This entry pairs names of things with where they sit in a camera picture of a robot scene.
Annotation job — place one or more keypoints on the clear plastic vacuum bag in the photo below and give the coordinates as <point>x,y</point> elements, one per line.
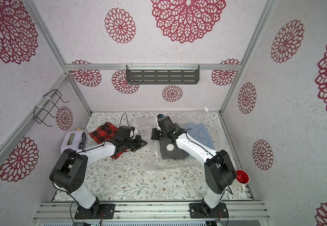
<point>149,157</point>

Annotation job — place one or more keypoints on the white vacuum bag valve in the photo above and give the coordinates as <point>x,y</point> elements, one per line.
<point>170,147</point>

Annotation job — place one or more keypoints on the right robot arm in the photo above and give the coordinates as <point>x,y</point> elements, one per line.
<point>219,169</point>

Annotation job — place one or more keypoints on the black wire wall rack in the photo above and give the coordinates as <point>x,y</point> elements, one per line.
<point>51,100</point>

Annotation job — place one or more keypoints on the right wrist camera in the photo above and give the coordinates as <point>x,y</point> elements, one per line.
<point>160,116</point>

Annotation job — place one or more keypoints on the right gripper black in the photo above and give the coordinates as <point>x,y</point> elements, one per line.
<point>161,135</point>

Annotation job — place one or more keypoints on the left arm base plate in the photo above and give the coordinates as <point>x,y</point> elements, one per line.
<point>97,211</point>

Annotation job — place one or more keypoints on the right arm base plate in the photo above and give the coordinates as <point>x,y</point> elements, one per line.
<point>201,210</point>

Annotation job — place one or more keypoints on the dark grey wall shelf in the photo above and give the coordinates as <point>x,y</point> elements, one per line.
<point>163,75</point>

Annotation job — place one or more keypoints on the light blue shirt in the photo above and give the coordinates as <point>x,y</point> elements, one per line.
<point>200,134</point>

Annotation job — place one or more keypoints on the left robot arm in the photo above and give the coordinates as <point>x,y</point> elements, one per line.
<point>69,172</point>

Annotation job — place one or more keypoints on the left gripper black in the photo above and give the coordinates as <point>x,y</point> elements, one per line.
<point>139,142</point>

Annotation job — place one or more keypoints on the dark grey shirt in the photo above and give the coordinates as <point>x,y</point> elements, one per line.
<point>176,154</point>

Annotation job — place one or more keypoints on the red black plaid shirt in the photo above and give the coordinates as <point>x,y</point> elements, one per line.
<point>110,139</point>

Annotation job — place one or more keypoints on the white mug red inside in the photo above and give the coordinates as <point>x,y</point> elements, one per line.
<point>242,179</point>

